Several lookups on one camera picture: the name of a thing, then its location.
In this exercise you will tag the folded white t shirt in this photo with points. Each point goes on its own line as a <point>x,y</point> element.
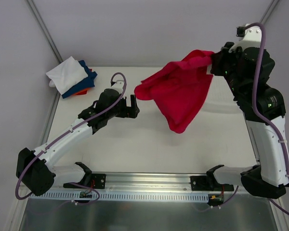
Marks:
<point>67,74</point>

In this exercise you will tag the folded blue t shirt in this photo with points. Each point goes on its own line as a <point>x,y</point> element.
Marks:
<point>71,90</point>

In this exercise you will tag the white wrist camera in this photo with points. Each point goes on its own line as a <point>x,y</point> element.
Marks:
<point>118,86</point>
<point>250,36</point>

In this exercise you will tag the magenta t shirt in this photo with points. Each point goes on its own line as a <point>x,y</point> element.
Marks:
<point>179,89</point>

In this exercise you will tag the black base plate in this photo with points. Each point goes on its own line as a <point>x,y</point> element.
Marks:
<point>206,183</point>
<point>93,180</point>

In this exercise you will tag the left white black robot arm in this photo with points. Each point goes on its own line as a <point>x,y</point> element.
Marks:
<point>37,168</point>

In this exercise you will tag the white slotted cable duct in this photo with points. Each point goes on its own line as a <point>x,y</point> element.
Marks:
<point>124,196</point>

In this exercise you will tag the aluminium mounting rail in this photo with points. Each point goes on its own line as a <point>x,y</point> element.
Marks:
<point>147,180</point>

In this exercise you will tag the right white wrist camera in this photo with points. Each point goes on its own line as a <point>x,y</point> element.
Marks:
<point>250,36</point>

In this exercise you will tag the white plastic basket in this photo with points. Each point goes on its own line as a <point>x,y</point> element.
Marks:
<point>219,98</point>

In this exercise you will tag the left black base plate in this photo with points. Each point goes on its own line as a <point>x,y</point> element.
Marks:
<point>93,180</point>

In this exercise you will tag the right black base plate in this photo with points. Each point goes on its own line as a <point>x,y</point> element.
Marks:
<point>206,183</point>

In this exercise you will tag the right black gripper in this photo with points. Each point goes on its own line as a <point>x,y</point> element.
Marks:
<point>218,64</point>

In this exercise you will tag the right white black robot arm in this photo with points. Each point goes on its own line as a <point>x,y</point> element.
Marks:
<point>264,112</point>

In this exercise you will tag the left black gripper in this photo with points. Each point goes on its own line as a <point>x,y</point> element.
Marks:
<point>128,110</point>

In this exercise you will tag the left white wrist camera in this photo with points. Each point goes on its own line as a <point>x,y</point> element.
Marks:
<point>118,86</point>

